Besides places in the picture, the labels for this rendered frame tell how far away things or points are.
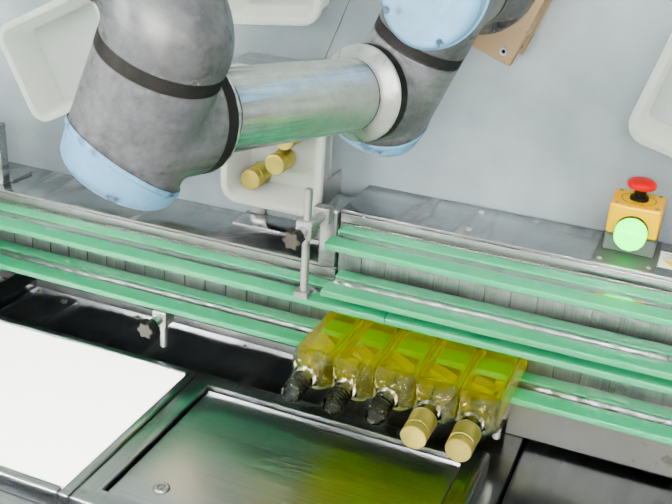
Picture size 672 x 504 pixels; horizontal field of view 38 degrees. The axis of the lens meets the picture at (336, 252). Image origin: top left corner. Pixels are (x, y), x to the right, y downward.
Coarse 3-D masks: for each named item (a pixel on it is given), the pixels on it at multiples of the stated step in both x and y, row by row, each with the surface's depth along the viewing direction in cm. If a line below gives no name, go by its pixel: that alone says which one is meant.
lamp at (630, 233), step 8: (632, 216) 133; (616, 224) 134; (624, 224) 132; (632, 224) 131; (640, 224) 131; (616, 232) 132; (624, 232) 131; (632, 232) 131; (640, 232) 131; (616, 240) 133; (624, 240) 132; (632, 240) 131; (640, 240) 131; (624, 248) 133; (632, 248) 132
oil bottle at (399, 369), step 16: (400, 336) 136; (416, 336) 136; (432, 336) 137; (400, 352) 132; (416, 352) 132; (432, 352) 134; (384, 368) 128; (400, 368) 128; (416, 368) 129; (384, 384) 127; (400, 384) 126; (400, 400) 127
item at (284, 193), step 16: (240, 64) 146; (304, 144) 155; (320, 144) 146; (240, 160) 157; (256, 160) 159; (304, 160) 156; (320, 160) 147; (224, 176) 154; (240, 176) 158; (272, 176) 159; (288, 176) 158; (304, 176) 157; (320, 176) 148; (224, 192) 155; (240, 192) 156; (256, 192) 156; (272, 192) 156; (288, 192) 156; (320, 192) 149; (272, 208) 153; (288, 208) 152
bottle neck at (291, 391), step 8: (304, 368) 130; (296, 376) 128; (304, 376) 128; (312, 376) 130; (288, 384) 126; (296, 384) 126; (304, 384) 127; (312, 384) 130; (288, 392) 128; (296, 392) 129; (304, 392) 127; (288, 400) 127; (296, 400) 127
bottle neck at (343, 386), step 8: (336, 384) 127; (344, 384) 127; (352, 384) 128; (328, 392) 126; (336, 392) 125; (344, 392) 126; (352, 392) 128; (328, 400) 126; (336, 400) 124; (344, 400) 125; (328, 408) 126; (336, 408) 126; (344, 408) 126
